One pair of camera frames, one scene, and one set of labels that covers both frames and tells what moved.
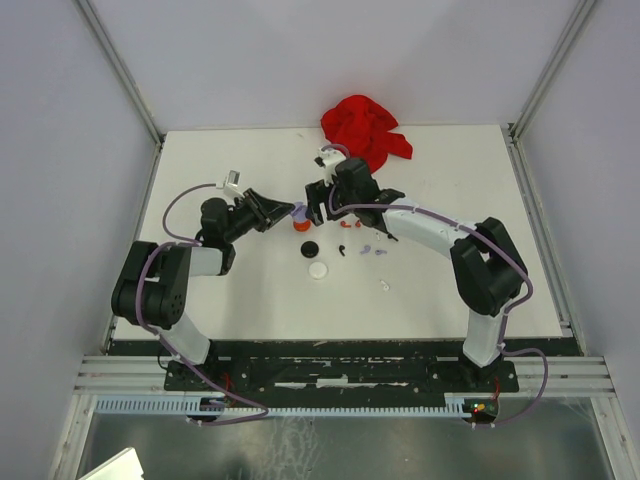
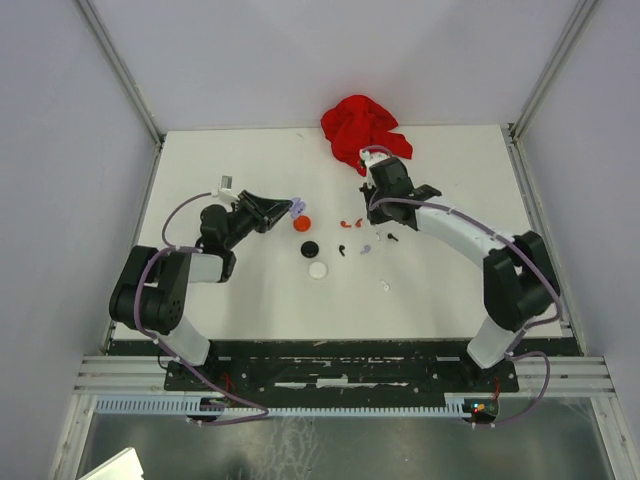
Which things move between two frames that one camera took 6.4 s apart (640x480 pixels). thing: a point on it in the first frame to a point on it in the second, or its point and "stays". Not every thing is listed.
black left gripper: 275,211 stays
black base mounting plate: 330,375 stays
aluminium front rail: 118,376 stays
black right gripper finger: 317,192 to 368,193
